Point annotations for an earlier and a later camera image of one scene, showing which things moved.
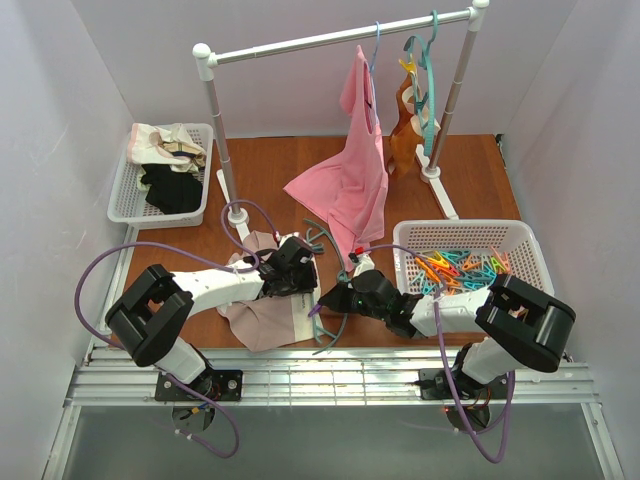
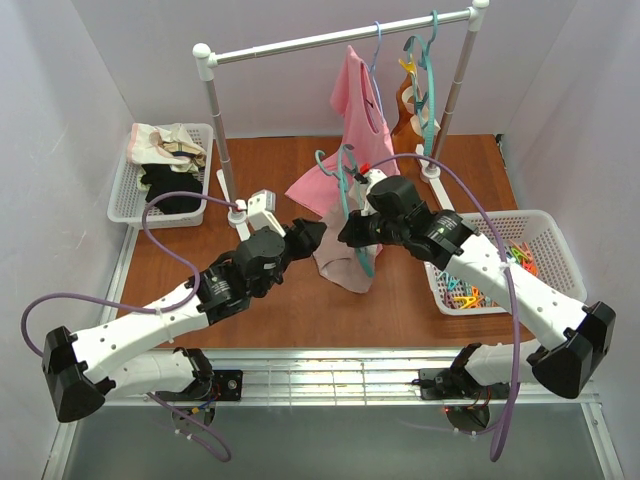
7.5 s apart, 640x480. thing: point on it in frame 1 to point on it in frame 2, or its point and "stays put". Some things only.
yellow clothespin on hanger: (408, 66) stays put
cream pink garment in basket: (165, 145) stays put
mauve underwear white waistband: (275, 320) to (340, 261)
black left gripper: (304, 273) to (299, 240)
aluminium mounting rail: (108, 377) stays put
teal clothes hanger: (319, 335) to (345, 175)
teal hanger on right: (423, 81) stays put
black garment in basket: (172, 192) stays put
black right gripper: (347, 297) to (364, 228)
